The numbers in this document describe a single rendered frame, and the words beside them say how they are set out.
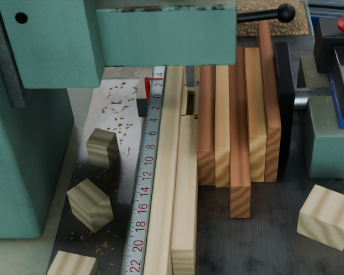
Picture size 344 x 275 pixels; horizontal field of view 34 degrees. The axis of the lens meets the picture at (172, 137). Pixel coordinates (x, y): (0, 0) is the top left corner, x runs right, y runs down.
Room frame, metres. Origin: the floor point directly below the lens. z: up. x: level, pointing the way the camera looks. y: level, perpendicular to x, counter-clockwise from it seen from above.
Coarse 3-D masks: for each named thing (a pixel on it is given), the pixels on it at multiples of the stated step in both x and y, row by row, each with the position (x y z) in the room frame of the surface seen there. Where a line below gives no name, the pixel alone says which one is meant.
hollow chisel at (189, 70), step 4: (188, 68) 0.51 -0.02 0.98; (192, 68) 0.50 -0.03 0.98; (188, 72) 0.51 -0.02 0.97; (192, 72) 0.50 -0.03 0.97; (188, 76) 0.51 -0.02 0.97; (192, 76) 0.50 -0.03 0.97; (188, 80) 0.51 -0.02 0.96; (192, 80) 0.50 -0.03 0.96; (188, 84) 0.51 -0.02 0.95; (192, 84) 0.50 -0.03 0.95
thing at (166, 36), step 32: (128, 0) 0.50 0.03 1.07; (160, 0) 0.49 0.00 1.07; (192, 0) 0.49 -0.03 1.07; (224, 0) 0.48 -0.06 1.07; (128, 32) 0.48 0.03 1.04; (160, 32) 0.48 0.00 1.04; (192, 32) 0.47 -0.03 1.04; (224, 32) 0.47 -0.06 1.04; (128, 64) 0.48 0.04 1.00; (160, 64) 0.48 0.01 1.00; (192, 64) 0.47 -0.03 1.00; (224, 64) 0.47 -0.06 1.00
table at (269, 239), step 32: (288, 160) 0.43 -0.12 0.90; (224, 192) 0.39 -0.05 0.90; (256, 192) 0.38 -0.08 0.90; (288, 192) 0.38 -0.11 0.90; (224, 224) 0.35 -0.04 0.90; (256, 224) 0.34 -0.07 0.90; (288, 224) 0.34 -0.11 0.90; (224, 256) 0.31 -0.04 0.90; (256, 256) 0.31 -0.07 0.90; (288, 256) 0.30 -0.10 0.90; (320, 256) 0.30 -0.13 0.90
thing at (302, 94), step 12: (276, 48) 0.50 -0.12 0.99; (288, 48) 0.50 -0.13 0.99; (276, 60) 0.48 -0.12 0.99; (288, 60) 0.48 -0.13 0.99; (276, 72) 0.47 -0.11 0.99; (288, 72) 0.46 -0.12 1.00; (276, 84) 0.46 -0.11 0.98; (288, 84) 0.44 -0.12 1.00; (288, 96) 0.43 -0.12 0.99; (300, 96) 0.46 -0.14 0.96; (288, 108) 0.43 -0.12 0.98; (300, 108) 0.46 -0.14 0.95; (288, 120) 0.43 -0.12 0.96; (288, 132) 0.42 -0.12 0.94; (288, 144) 0.42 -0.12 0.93
